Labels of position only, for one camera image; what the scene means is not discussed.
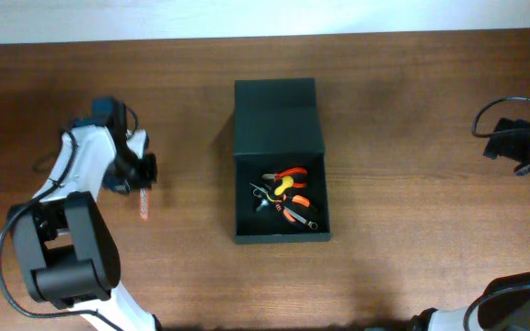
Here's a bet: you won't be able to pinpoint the silver wrench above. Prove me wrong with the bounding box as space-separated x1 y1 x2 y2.
248 183 318 231

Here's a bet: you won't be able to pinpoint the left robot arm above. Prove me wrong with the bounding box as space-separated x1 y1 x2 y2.
0 97 161 330

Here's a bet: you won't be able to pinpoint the yellow black screwdriver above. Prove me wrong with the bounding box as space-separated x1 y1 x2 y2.
251 174 294 212

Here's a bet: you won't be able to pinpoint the black box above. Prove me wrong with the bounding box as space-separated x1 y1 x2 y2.
234 78 331 244

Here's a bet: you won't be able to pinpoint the red side cutters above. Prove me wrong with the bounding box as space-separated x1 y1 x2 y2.
261 167 308 188

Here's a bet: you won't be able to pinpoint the orange black pliers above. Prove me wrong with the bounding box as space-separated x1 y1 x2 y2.
248 183 318 226

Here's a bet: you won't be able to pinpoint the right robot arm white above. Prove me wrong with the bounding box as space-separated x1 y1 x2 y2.
405 97 530 331

